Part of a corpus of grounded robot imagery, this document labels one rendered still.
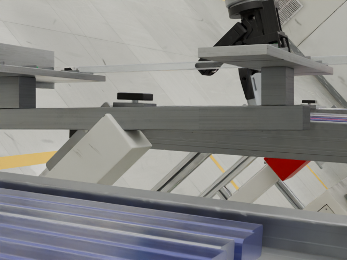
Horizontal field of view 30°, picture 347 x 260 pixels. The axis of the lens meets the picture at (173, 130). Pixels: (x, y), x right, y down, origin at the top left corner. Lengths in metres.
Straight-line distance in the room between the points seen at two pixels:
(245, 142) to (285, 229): 0.81
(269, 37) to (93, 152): 0.40
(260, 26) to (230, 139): 0.21
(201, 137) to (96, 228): 0.87
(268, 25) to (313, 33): 8.94
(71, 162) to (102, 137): 0.06
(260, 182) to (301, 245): 1.90
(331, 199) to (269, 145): 1.49
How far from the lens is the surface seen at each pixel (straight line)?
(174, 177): 1.88
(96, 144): 0.85
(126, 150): 0.83
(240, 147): 1.05
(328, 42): 10.01
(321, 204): 2.52
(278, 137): 1.03
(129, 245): 0.19
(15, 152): 2.33
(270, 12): 1.13
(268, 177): 2.13
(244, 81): 1.11
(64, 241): 0.19
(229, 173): 2.57
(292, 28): 10.15
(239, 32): 1.14
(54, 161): 1.16
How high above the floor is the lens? 1.16
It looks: 19 degrees down
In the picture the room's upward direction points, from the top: 46 degrees clockwise
